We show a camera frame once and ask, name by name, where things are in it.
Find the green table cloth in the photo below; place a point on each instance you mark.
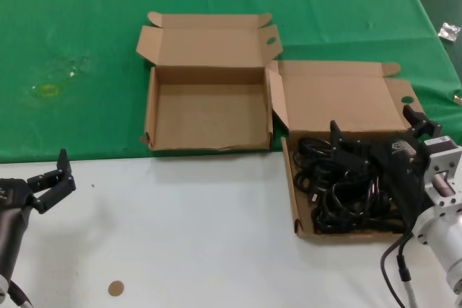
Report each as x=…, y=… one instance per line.
x=72, y=16

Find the round brown cardboard disc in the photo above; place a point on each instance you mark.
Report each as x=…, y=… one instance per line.
x=116, y=288

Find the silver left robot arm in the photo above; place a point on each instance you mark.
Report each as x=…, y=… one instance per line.
x=3, y=284

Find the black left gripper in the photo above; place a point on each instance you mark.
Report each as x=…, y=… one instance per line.
x=12, y=221

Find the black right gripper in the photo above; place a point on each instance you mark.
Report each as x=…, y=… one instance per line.
x=400, y=171

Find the cardboard box with round hole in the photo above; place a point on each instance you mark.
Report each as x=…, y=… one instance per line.
x=335, y=99

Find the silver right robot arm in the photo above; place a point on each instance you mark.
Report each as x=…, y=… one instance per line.
x=440, y=228

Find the metal cloth clip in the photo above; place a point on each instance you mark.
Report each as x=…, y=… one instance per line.
x=458, y=99

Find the cardboard box with oval hole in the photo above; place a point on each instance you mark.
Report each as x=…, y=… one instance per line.
x=180, y=37

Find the small clear plastic bag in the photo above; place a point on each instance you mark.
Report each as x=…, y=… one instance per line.
x=449, y=31

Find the clear plastic scrap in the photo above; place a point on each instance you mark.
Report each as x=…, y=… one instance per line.
x=73, y=73

